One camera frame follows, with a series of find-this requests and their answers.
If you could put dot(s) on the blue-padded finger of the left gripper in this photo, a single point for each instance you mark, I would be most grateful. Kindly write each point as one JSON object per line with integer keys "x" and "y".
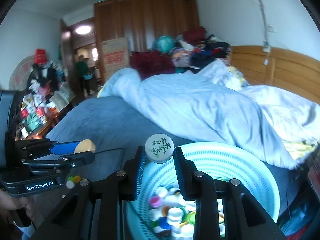
{"x": 36, "y": 148}

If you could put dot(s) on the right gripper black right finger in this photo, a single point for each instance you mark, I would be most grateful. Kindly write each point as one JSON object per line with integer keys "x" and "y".
{"x": 244, "y": 217}

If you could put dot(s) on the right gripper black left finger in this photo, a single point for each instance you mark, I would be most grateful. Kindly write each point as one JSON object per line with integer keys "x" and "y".
{"x": 95, "y": 210}

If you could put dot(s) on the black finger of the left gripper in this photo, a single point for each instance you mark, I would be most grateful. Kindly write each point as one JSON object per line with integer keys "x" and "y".
{"x": 63, "y": 164}

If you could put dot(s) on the cream yellow bottle cap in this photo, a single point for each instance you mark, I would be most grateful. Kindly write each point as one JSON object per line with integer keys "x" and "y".
{"x": 85, "y": 146}

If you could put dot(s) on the white printed bottle cap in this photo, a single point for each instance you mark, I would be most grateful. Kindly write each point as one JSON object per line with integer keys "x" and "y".
{"x": 159, "y": 148}

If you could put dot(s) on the person's left hand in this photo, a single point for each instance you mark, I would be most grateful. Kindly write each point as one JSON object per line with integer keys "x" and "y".
{"x": 9, "y": 203}

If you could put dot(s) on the yellow small bottle cap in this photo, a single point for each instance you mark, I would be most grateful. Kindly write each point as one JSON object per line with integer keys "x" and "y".
{"x": 76, "y": 179}

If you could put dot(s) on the white small bottle cap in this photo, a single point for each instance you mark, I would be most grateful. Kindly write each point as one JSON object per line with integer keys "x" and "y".
{"x": 70, "y": 184}

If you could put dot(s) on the light blue plastic basket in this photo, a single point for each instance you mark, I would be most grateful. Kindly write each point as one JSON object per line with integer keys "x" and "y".
{"x": 220, "y": 161}

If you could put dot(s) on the blue bed sheet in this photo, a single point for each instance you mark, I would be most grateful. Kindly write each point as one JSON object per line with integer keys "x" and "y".
{"x": 111, "y": 123}

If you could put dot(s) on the cluttered side table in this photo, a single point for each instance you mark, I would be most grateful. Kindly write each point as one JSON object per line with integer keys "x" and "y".
{"x": 47, "y": 95}

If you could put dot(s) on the person in green top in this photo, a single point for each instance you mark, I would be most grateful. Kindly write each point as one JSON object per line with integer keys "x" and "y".
{"x": 83, "y": 70}

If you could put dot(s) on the light blue duvet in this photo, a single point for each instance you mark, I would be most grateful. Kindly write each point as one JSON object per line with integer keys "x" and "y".
{"x": 278, "y": 127}

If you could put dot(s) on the cardboard box red print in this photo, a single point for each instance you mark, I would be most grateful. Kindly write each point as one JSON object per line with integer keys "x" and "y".
{"x": 115, "y": 56}

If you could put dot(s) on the ceiling lamp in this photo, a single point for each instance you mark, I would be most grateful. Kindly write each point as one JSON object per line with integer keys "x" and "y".
{"x": 83, "y": 29}

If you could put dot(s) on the wooden headboard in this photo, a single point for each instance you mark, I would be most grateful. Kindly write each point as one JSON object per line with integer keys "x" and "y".
{"x": 286, "y": 69}

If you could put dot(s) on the pile of clothes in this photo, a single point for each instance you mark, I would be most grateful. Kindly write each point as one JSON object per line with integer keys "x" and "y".
{"x": 192, "y": 50}

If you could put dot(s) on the brown wooden wardrobe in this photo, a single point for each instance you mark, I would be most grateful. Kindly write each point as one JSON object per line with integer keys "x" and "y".
{"x": 141, "y": 22}

